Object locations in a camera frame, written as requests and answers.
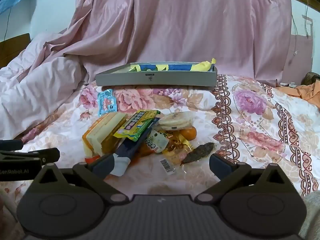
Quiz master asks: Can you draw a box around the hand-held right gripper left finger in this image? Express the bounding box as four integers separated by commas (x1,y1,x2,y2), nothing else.
30,154,128,203

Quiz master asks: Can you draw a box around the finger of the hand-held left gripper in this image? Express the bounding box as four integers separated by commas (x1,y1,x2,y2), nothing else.
0,148,61,166
0,139,24,152

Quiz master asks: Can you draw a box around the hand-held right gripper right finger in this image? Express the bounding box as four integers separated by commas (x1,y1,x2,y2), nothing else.
194,154,292,203

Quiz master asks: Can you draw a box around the orange yellow wafer packet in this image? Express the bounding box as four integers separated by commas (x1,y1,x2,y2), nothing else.
82,112,128,157

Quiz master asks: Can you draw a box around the gold foil snack wrapper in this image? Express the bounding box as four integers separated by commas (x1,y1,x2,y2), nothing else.
162,135,194,166

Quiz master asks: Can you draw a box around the yellow green cracker packet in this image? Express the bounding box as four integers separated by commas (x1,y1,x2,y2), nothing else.
113,110,161,142

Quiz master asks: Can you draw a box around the clear pastry packet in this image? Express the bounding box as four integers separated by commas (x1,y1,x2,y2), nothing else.
157,112,195,132

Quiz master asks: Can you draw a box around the grey cardboard box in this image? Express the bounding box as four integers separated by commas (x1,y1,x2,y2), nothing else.
96,58,218,89

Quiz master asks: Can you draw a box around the dark dried snack packet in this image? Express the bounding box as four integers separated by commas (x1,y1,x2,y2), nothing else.
180,142,216,166

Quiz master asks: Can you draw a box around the dark blue snack packet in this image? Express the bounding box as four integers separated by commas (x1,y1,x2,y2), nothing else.
110,119,160,177

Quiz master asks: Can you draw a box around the orange fruit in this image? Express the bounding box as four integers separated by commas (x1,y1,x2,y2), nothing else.
179,127,197,141

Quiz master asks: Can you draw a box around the white barcode label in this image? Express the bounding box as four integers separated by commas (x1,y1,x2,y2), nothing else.
159,158,176,174

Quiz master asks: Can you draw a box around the white green snack packet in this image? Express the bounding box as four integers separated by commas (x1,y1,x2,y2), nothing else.
146,129,170,153

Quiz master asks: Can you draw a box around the blue jelly pouch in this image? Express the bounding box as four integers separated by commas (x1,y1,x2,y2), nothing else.
97,89,117,117

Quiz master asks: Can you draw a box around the pale pink duvet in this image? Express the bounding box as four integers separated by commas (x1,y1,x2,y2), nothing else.
0,32,91,140

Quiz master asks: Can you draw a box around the floral bed sheet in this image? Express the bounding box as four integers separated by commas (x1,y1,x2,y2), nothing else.
0,74,320,240

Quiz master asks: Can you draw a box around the wooden headboard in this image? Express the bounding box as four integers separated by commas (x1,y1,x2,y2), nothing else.
0,33,31,68

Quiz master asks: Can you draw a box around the colourful shallow box tray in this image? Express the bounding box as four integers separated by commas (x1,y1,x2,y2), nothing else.
128,58,217,72

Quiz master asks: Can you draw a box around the orange cloth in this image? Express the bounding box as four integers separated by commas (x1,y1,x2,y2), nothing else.
276,79,320,108

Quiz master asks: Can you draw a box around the pink satin curtain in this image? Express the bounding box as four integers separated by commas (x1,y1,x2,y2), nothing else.
32,0,293,87

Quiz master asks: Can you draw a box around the thin black cable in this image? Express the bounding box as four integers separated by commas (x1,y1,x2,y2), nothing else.
2,6,13,43

